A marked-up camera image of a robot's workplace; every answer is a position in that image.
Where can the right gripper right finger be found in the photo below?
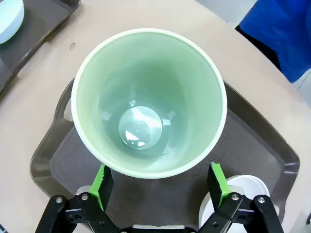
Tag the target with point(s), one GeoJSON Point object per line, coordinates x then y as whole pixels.
{"type": "Point", "coordinates": [216, 187]}

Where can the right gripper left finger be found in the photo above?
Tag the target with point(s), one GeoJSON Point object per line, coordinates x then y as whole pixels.
{"type": "Point", "coordinates": [97, 188]}

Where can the white bowl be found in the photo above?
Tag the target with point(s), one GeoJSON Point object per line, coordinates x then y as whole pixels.
{"type": "Point", "coordinates": [245, 184]}

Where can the pale green tall cup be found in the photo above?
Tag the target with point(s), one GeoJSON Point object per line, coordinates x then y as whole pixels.
{"type": "Point", "coordinates": [150, 102]}

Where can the light blue bowl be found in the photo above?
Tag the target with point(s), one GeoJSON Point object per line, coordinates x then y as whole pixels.
{"type": "Point", "coordinates": [9, 17]}

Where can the dark brown plastic tray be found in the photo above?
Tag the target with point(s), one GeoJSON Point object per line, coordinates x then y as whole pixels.
{"type": "Point", "coordinates": [43, 24]}
{"type": "Point", "coordinates": [245, 145]}

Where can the person in blue shirt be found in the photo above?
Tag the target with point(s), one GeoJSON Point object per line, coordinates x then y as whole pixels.
{"type": "Point", "coordinates": [279, 31]}

